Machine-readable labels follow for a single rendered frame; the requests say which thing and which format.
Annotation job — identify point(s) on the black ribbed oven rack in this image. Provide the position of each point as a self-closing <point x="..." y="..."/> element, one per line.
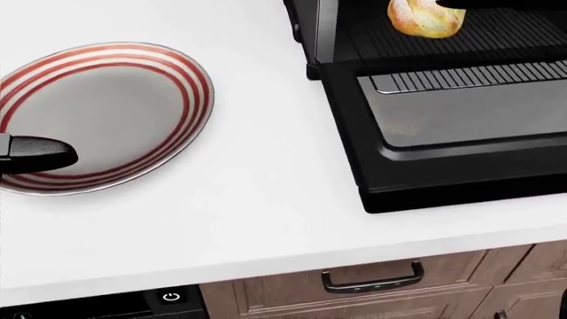
<point x="487" y="33"/>

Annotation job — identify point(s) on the brown wooden drawer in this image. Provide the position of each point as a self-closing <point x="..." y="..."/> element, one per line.
<point x="274" y="295"/>

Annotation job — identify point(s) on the black oven door with glass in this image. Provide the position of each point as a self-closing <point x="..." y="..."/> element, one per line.
<point x="456" y="139"/>

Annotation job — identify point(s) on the red striped round plate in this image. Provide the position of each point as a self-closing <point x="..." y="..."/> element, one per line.
<point x="104" y="116"/>

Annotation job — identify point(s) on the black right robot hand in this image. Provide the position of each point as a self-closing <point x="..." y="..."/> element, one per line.
<point x="469" y="3"/>

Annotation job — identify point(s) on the black dishwasher control panel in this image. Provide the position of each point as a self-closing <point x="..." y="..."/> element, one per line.
<point x="102" y="304"/>

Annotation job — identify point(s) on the golden bread roll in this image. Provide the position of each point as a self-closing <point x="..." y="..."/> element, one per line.
<point x="425" y="20"/>

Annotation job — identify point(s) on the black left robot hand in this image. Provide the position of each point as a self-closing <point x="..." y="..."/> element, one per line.
<point x="37" y="153"/>

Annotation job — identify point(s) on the black toaster oven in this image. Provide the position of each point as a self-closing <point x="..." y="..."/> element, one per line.
<point x="319" y="30"/>

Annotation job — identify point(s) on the brown wooden cabinet door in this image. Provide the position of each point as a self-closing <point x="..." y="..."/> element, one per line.
<point x="531" y="285"/>

